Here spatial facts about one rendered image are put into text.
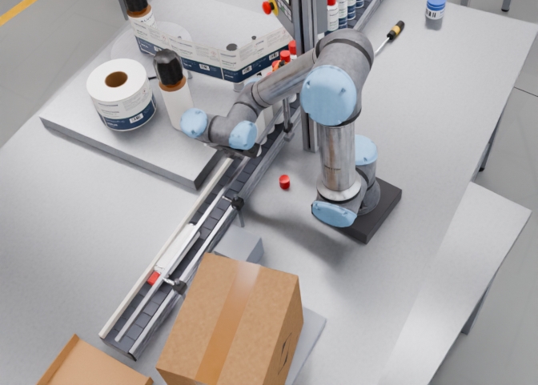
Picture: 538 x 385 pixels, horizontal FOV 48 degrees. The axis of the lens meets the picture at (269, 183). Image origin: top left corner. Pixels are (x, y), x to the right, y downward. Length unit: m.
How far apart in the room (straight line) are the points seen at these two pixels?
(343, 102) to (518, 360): 1.64
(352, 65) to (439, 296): 0.75
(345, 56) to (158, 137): 0.95
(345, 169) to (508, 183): 1.67
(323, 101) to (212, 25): 1.24
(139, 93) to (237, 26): 0.56
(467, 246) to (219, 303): 0.78
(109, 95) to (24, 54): 2.07
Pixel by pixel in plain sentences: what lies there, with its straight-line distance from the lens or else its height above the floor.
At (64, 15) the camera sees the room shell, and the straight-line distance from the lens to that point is 4.29.
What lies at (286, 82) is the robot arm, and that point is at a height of 1.33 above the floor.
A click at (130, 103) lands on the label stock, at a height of 0.99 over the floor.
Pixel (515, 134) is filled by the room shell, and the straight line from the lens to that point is 3.27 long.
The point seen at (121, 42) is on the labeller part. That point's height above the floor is 0.89.
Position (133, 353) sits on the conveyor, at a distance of 1.71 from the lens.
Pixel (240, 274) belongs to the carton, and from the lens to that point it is 1.46.
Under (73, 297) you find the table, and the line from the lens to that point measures 1.90.
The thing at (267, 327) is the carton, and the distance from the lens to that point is 1.40.
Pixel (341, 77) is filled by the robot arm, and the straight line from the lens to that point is 1.27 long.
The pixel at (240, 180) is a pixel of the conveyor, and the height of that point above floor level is 0.88.
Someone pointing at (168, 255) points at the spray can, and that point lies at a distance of 1.75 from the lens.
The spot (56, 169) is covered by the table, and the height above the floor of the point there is 0.83.
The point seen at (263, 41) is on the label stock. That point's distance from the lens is 2.10.
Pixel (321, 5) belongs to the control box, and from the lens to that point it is 1.67.
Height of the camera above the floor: 2.40
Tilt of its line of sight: 53 degrees down
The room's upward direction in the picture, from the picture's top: 9 degrees counter-clockwise
